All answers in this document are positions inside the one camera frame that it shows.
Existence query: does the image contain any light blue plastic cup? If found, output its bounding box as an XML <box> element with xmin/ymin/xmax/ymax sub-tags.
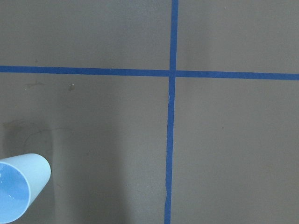
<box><xmin>0</xmin><ymin>154</ymin><xmax>51</xmax><ymax>224</ymax></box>

